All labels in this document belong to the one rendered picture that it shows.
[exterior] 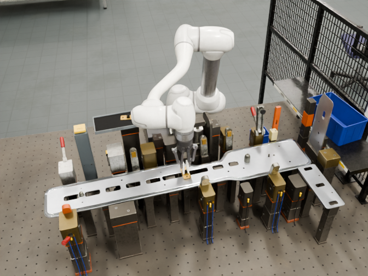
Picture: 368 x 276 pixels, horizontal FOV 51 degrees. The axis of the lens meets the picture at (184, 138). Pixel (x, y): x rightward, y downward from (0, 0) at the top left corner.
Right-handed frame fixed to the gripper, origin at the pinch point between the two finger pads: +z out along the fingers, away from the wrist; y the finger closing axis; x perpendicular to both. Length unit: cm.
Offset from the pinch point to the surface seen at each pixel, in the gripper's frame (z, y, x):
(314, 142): 1, -73, 0
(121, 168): 3.2, 31.6, -11.4
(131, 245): 24.9, 34.0, 20.8
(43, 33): 107, 99, -435
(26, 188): 35, 89, -44
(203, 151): 2.9, -13.7, -11.8
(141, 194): 4.5, 24.5, 8.0
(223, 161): 4.5, -22.0, -3.1
